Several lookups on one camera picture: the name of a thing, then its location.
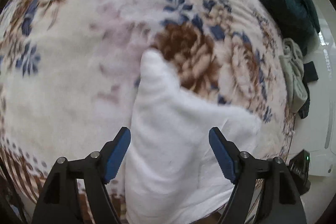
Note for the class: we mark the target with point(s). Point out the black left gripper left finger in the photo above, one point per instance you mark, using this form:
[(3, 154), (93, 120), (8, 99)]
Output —
[(59, 200)]

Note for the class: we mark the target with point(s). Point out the white pants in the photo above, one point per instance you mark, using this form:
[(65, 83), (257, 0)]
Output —
[(171, 173)]

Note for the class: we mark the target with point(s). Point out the black electronic device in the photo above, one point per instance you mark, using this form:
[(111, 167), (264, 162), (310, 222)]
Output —
[(299, 170)]

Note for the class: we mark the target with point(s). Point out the black garment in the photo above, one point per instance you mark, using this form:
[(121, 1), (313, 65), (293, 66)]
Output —
[(310, 75)]

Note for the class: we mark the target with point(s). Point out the pale green garment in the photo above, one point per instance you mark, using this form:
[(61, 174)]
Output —
[(292, 66)]

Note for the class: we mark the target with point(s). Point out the floral bed blanket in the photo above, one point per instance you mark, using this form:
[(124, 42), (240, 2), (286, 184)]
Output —
[(70, 72)]

